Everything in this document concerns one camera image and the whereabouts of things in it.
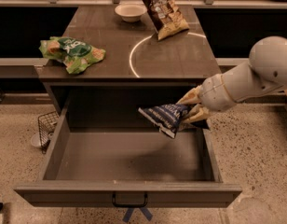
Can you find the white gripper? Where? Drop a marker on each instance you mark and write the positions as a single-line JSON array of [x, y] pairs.
[[212, 94]]

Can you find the blue chip bag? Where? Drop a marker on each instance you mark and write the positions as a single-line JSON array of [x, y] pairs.
[[168, 118]]

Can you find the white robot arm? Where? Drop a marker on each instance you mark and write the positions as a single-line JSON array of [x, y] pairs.
[[265, 71]]

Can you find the grey counter cabinet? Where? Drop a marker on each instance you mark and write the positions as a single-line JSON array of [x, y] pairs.
[[133, 52]]

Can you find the grey open drawer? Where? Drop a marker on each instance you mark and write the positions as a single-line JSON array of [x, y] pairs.
[[102, 145]]

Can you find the brown chip bag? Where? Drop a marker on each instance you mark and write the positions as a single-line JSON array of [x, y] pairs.
[[166, 16]]

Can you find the green chip bag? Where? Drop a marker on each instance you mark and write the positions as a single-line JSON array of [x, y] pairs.
[[75, 54]]

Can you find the white bowl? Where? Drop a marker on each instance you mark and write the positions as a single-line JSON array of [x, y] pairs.
[[130, 12]]

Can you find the blue tape cross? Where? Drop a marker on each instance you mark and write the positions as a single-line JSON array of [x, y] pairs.
[[133, 213]]

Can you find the white cup on floor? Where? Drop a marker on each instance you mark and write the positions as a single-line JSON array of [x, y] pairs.
[[35, 140]]

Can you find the black drawer handle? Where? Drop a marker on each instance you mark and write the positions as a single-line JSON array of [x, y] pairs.
[[129, 200]]

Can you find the black wire basket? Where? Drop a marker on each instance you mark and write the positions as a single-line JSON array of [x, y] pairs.
[[46, 127]]

